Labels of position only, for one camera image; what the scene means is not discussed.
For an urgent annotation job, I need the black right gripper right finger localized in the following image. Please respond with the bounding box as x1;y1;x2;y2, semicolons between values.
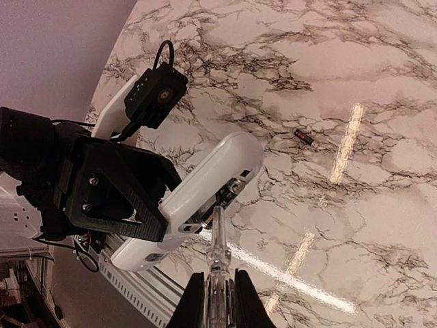
234;269;276;328

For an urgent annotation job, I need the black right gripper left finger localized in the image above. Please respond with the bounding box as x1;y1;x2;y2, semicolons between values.
166;272;205;328

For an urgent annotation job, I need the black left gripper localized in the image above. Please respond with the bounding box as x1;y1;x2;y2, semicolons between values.
51;135;181;242

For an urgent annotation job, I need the clear handled screwdriver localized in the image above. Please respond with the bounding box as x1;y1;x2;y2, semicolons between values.
203;206;236;328

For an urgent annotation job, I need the white remote control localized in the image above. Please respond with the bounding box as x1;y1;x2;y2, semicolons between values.
111;132;264;272

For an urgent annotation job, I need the AAA battery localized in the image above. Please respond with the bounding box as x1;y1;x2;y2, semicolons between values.
199;178;245;229
294;129;317;147

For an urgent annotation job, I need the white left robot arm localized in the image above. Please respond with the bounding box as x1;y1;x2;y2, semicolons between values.
1;107;181;242

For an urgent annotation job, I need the aluminium front rail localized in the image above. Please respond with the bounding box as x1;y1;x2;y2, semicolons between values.
74;233;184;327

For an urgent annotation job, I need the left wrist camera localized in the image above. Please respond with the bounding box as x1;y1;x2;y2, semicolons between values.
124;63;188;133

